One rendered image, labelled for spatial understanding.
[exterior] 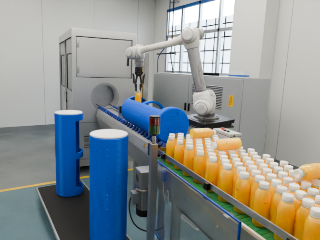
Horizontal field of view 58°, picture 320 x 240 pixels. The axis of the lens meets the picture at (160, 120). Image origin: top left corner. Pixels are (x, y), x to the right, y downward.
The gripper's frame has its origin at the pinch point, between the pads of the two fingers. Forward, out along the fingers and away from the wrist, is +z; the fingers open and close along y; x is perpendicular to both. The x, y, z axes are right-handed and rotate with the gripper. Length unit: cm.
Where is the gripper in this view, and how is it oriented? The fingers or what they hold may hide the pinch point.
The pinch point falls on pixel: (138, 87)
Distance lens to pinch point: 284.9
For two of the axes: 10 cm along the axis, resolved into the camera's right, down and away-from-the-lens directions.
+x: 4.1, 1.8, -8.9
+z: -0.4, 9.8, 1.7
